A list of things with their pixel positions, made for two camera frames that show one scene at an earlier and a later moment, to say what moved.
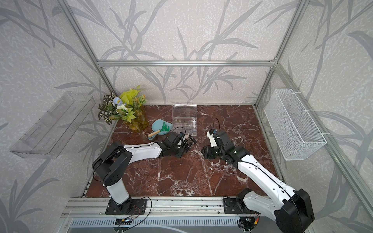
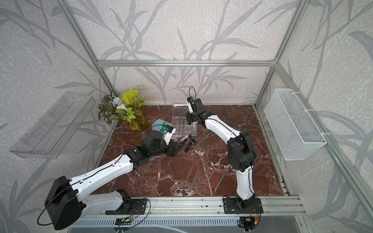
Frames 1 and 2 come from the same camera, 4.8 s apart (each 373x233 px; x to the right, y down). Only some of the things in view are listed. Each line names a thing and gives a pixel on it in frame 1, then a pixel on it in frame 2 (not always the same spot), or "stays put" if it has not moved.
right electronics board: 248,223 stays put
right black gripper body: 212,153 -> 192,117
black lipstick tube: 192,138 stays put
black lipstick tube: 188,147 stays put
